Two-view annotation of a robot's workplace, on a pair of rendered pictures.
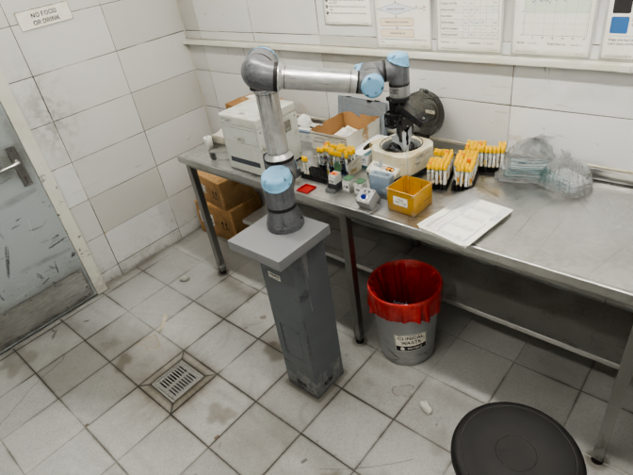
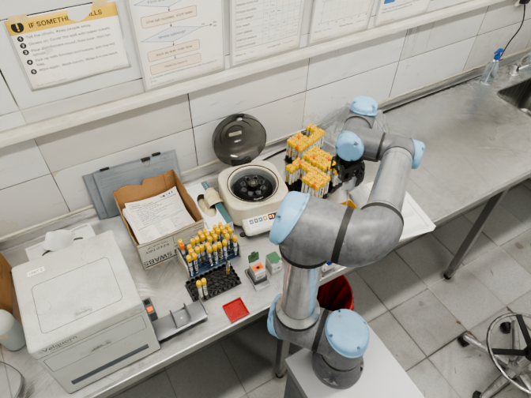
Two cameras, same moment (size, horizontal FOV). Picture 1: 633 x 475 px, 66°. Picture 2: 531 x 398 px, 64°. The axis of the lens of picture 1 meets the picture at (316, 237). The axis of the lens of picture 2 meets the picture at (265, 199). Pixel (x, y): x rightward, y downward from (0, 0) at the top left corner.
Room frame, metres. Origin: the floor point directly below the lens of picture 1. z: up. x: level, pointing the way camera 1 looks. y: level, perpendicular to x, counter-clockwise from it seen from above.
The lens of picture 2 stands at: (1.76, 0.64, 2.17)
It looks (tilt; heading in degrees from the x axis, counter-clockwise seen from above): 48 degrees down; 283
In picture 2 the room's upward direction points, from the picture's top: 2 degrees clockwise
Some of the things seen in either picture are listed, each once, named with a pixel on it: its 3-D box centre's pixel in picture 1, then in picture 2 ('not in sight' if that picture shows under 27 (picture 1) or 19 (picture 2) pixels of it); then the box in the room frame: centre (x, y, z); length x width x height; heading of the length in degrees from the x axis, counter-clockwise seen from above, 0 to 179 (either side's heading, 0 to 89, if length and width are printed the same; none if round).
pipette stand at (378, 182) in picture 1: (381, 184); not in sight; (1.84, -0.32, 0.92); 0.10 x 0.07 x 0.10; 46
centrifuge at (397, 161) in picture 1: (399, 155); (254, 196); (2.06, -0.44, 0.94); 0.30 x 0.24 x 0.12; 125
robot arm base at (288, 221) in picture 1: (284, 213); (339, 355); (1.66, 0.11, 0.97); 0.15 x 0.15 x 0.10
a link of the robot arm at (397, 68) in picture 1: (397, 69); (361, 118); (1.73, -0.38, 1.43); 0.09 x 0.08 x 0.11; 83
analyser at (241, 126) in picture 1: (263, 136); (95, 308); (2.37, 0.18, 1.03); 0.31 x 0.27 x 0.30; 44
